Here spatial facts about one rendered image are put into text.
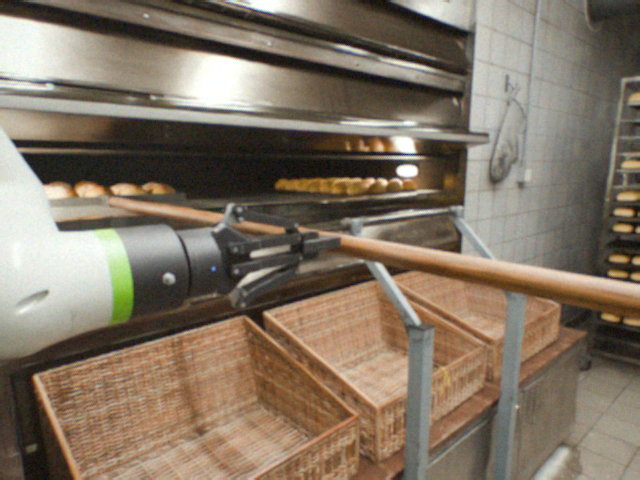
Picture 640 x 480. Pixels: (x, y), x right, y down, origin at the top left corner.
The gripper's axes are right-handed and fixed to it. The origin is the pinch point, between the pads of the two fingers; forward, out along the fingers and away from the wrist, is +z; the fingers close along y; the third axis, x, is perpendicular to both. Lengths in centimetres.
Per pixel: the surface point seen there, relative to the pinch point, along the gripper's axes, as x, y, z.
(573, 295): 30.8, 1.3, 4.8
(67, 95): -53, -24, -17
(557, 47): -67, -78, 249
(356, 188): -83, -1, 95
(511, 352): -8, 45, 85
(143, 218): -67, 3, 0
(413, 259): 13.3, 0.6, 4.1
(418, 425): -7, 48, 37
